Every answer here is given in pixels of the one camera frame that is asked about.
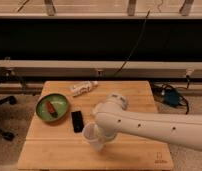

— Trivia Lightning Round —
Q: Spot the black phone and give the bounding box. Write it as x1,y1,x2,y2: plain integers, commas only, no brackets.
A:
71,111,84,133

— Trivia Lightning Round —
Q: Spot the green plate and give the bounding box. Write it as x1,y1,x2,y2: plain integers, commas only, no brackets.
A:
36,93,69,123

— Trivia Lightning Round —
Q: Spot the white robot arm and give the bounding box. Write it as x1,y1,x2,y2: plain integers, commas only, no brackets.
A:
93,94,202,151

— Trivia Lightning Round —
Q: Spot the brown food piece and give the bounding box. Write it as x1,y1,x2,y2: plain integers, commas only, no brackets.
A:
46,101,58,118

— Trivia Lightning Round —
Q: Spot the black floor cable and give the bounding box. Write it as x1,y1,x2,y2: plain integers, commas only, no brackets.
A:
150,74,192,115

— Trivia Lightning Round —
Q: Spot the black hanging cable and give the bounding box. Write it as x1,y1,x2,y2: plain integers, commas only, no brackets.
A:
113,9,151,77

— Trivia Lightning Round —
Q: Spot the blue power box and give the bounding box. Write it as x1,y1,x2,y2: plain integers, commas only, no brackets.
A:
163,90,180,107

